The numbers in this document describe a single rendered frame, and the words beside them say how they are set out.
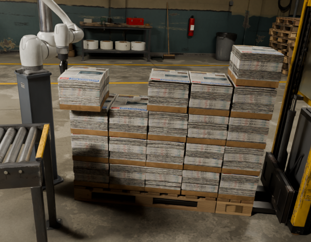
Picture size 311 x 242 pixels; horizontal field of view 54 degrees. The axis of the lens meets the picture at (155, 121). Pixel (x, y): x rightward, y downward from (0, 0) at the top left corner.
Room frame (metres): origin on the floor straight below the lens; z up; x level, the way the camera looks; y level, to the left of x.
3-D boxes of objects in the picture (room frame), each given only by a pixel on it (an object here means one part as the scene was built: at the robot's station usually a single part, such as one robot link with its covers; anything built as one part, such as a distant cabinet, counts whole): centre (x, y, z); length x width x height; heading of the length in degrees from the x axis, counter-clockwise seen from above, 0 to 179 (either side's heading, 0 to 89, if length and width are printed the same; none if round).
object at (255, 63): (2.22, -0.68, 0.65); 0.39 x 0.30 x 1.29; 177
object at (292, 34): (8.04, -3.54, 0.65); 1.33 x 0.94 x 1.30; 108
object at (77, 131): (2.25, 0.04, 0.40); 1.16 x 0.38 x 0.51; 87
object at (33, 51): (2.36, 0.98, 1.17); 0.18 x 0.16 x 0.22; 160
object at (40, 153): (1.55, 0.62, 0.81); 0.43 x 0.03 x 0.02; 14
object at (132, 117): (2.25, 0.05, 0.42); 1.17 x 0.39 x 0.83; 87
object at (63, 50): (2.29, 0.72, 1.19); 0.09 x 0.09 x 0.06
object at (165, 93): (2.25, -0.08, 0.95); 0.38 x 0.29 x 0.23; 178
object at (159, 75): (2.23, -0.09, 1.06); 0.37 x 0.29 x 0.01; 178
